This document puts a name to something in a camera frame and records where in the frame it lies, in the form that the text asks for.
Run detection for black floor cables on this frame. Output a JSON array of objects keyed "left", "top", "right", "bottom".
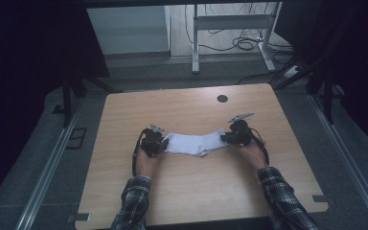
[{"left": 184, "top": 3, "right": 294, "bottom": 65}]

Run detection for white power strip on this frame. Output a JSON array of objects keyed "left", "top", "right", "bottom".
[{"left": 282, "top": 64, "right": 302, "bottom": 80}]

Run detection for right hand-held gripper black cable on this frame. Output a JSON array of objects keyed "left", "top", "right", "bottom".
[{"left": 249, "top": 127, "right": 270, "bottom": 167}]

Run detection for hand-held gripper black cable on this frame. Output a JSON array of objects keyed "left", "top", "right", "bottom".
[
  {"left": 131, "top": 127, "right": 150, "bottom": 177},
  {"left": 249, "top": 127, "right": 270, "bottom": 167}
]

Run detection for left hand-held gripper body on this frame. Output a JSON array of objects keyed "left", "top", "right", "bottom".
[{"left": 139, "top": 124, "right": 167, "bottom": 159}]

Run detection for pale grey cabinet panel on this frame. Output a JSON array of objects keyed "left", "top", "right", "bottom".
[{"left": 86, "top": 5, "right": 172, "bottom": 56}]

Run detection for black metal stand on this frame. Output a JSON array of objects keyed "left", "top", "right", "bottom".
[
  {"left": 274, "top": 54, "right": 347, "bottom": 126},
  {"left": 60, "top": 75, "right": 116, "bottom": 128}
]

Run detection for person's right hand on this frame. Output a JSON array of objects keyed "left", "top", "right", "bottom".
[{"left": 237, "top": 139, "right": 270, "bottom": 171}]

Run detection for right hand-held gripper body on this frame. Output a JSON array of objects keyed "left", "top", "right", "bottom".
[{"left": 225, "top": 111, "right": 256, "bottom": 148}]

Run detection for metal floor rail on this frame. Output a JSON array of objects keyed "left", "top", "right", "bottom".
[
  {"left": 13, "top": 98, "right": 84, "bottom": 230},
  {"left": 308, "top": 93, "right": 368, "bottom": 226}
]

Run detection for white sock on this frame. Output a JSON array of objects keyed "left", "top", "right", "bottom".
[{"left": 163, "top": 127, "right": 230, "bottom": 158}]

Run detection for dark curtain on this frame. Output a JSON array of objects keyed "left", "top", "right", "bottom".
[{"left": 273, "top": 0, "right": 368, "bottom": 157}]

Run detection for left hand-held gripper black cable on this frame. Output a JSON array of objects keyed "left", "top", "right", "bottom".
[{"left": 131, "top": 127, "right": 150, "bottom": 177}]

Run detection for white metal desk frame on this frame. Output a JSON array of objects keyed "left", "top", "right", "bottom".
[{"left": 191, "top": 2, "right": 283, "bottom": 75}]

